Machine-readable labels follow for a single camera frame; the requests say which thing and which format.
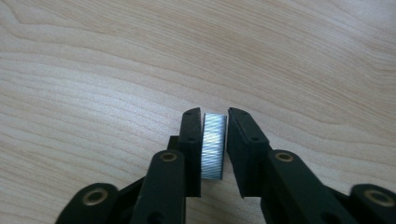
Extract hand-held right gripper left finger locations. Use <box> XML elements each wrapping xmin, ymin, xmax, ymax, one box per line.
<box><xmin>167</xmin><ymin>106</ymin><xmax>204</xmax><ymax>198</ymax></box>

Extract silver staple strip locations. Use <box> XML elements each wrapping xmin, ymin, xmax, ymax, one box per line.
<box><xmin>200</xmin><ymin>112</ymin><xmax>228</xmax><ymax>181</ymax></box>

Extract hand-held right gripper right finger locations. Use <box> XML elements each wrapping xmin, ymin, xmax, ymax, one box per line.
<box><xmin>226</xmin><ymin>107</ymin><xmax>272</xmax><ymax>199</ymax></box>

